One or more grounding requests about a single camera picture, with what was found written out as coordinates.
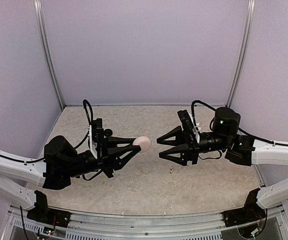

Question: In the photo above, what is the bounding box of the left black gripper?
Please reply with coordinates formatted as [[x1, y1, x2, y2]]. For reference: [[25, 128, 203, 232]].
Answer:
[[65, 136, 141, 179]]

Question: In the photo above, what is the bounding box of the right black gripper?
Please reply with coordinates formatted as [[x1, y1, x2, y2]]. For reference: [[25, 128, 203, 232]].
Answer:
[[157, 125, 231, 167]]

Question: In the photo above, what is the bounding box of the pink round case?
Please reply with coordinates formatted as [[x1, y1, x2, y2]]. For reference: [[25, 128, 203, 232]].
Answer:
[[132, 136, 152, 153]]

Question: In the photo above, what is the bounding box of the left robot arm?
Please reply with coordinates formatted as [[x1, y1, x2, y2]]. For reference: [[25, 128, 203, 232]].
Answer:
[[0, 135, 142, 223]]

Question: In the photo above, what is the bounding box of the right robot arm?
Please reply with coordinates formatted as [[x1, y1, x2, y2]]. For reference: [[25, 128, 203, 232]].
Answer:
[[157, 107, 288, 222]]

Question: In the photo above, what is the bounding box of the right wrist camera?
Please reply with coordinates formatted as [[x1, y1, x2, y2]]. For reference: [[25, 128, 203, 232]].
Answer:
[[177, 110, 201, 143]]

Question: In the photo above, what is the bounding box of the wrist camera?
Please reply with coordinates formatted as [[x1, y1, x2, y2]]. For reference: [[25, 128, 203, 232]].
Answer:
[[88, 118, 113, 160], [177, 110, 201, 143]]

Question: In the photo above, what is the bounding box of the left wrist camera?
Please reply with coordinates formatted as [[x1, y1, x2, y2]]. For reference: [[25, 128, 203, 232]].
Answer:
[[88, 118, 113, 160]]

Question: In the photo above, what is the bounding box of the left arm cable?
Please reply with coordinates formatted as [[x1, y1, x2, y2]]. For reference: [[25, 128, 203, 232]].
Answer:
[[73, 99, 96, 150]]

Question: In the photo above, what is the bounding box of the front aluminium rail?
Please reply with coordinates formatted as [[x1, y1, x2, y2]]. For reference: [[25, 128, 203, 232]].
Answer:
[[0, 204, 288, 240]]

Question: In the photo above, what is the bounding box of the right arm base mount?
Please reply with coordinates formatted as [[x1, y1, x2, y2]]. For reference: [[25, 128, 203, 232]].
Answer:
[[223, 206, 266, 227]]

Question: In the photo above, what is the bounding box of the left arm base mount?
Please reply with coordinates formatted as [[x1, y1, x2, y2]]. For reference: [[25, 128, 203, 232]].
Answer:
[[27, 208, 71, 228]]

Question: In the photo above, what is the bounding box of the right aluminium frame post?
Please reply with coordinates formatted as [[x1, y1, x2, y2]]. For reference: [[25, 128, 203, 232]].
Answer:
[[226, 0, 256, 108]]

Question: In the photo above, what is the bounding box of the aluminium frame post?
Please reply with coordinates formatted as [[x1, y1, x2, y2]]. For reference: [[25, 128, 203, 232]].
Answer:
[[226, 0, 256, 108], [33, 0, 65, 111]]

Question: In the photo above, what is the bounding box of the left aluminium frame post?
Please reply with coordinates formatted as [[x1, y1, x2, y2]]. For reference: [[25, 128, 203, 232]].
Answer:
[[33, 0, 65, 111]]

